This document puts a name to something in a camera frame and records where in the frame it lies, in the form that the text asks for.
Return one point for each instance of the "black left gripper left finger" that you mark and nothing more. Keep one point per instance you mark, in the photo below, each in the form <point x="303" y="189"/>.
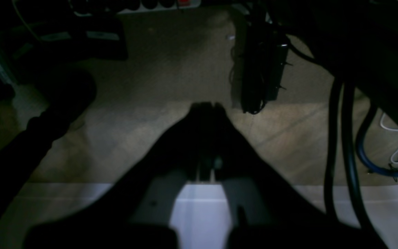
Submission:
<point x="135" y="212"/>

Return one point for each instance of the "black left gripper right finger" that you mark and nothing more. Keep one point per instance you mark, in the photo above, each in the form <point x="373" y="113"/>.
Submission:
<point x="268" y="213"/>

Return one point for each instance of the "black power adapter brick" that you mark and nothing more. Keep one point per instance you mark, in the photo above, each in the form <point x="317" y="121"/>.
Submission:
<point x="265" y="53"/>

